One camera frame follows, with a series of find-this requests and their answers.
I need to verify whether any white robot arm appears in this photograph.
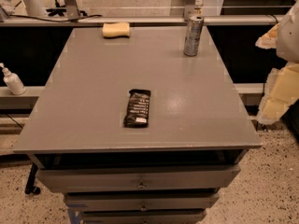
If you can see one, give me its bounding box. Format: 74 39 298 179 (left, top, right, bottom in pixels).
255 1 299 125

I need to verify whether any black rxbar chocolate bar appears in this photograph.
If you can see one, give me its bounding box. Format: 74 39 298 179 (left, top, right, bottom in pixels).
123 89 151 128

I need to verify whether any bottom grey drawer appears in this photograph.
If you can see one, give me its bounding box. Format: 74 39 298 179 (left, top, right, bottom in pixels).
82 210 206 224

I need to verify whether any black caster leg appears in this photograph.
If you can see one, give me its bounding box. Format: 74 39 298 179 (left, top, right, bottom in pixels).
25 163 40 195

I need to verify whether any white pump bottle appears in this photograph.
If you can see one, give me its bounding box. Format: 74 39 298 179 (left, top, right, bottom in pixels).
0 63 26 95

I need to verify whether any top grey drawer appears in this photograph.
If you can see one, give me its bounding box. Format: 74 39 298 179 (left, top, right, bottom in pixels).
36 165 240 193

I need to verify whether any middle grey drawer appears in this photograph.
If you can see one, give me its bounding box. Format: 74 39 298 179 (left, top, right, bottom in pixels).
64 191 219 212

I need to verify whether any grey drawer cabinet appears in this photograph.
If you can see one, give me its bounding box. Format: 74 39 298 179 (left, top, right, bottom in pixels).
15 26 260 224

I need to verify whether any grey drawer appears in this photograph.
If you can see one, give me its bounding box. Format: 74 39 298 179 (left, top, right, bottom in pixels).
36 165 240 193
82 210 206 224
64 191 219 212

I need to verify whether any grey metal frame post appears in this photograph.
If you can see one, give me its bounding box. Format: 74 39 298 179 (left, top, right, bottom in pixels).
64 0 80 20

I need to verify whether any yellow sponge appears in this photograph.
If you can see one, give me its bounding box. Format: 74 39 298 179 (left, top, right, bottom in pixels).
102 22 130 38

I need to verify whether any black cable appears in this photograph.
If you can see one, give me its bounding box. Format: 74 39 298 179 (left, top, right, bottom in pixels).
0 7 104 23

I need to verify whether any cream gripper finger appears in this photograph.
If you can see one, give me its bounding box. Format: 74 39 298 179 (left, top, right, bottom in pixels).
255 23 279 49
256 63 299 125

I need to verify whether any silver redbull can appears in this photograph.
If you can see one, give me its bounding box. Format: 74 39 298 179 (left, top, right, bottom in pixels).
183 15 204 56

